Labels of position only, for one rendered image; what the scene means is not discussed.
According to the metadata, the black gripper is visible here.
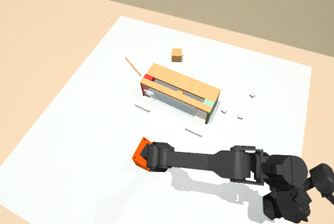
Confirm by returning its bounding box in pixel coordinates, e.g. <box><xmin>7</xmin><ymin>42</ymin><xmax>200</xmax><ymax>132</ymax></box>
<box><xmin>263</xmin><ymin>163</ymin><xmax>334</xmax><ymax>220</ymax></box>

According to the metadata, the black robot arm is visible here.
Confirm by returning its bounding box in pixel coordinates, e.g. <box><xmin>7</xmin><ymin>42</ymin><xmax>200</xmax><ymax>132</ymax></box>
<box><xmin>140</xmin><ymin>142</ymin><xmax>312</xmax><ymax>224</ymax></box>

